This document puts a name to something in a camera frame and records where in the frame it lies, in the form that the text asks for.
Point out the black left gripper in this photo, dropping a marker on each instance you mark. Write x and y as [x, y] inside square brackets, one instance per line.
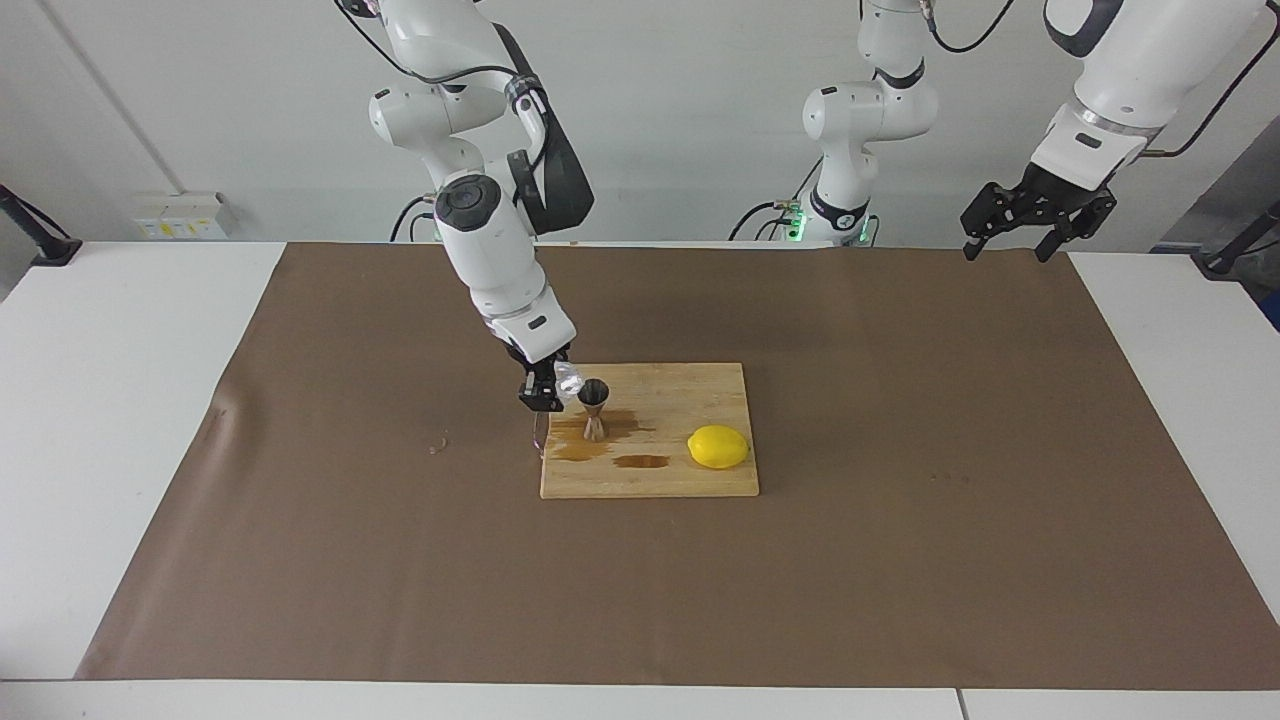
[1058, 190]

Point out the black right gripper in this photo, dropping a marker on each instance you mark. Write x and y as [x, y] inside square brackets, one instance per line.
[540, 368]

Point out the steel jigger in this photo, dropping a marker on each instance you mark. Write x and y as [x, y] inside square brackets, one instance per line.
[594, 392]

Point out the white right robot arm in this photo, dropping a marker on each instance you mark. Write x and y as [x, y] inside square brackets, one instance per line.
[490, 240]

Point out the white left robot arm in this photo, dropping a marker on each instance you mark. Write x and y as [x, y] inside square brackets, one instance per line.
[870, 110]

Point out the wooden cutting board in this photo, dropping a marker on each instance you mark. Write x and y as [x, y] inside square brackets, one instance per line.
[680, 400]

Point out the yellow lemon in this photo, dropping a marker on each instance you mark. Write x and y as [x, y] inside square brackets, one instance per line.
[718, 447]

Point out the brown paper table mat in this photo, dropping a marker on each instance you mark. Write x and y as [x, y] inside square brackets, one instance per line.
[900, 600]

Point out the white wall socket box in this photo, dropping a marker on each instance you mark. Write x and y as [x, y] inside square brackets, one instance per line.
[180, 220]

